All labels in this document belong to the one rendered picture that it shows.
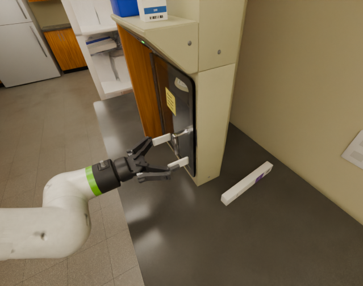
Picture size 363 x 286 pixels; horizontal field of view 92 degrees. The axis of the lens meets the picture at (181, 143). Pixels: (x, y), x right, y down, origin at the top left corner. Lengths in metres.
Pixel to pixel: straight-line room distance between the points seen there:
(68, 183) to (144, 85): 0.48
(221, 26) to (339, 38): 0.38
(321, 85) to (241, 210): 0.50
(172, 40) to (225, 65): 0.16
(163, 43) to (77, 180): 0.41
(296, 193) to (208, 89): 0.55
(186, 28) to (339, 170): 0.69
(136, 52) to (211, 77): 0.38
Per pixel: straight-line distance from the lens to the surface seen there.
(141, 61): 0.78
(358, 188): 0.85
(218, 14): 0.44
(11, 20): 5.36
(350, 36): 0.72
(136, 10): 0.58
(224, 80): 0.50
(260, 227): 0.72
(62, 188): 0.55
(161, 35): 0.39
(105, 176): 0.55
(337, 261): 0.77
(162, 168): 0.54
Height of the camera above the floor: 1.57
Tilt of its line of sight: 42 degrees down
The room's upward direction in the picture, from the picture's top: 4 degrees counter-clockwise
